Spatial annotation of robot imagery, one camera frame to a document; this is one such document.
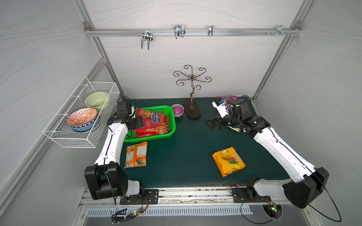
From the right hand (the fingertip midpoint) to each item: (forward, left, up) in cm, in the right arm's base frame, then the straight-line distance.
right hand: (212, 116), depth 75 cm
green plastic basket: (+20, +30, -19) cm, 40 cm away
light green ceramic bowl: (+3, +62, +8) cm, 62 cm away
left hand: (0, +44, -8) cm, 45 cm away
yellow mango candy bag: (-16, -11, -21) cm, 28 cm away
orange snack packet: (-14, +45, -23) cm, 53 cm away
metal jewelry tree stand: (+28, +12, -24) cm, 38 cm away
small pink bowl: (+21, +22, -20) cm, 36 cm away
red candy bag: (+6, +36, -16) cm, 40 cm away
